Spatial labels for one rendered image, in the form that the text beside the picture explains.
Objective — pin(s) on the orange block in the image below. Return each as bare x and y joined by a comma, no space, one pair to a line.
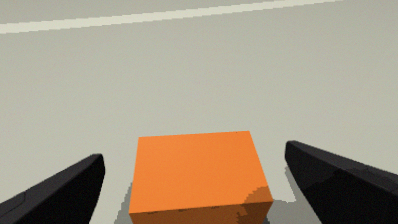
207,178

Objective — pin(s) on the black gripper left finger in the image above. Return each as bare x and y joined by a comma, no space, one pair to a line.
68,197

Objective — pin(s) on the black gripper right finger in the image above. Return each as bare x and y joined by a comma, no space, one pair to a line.
341,190

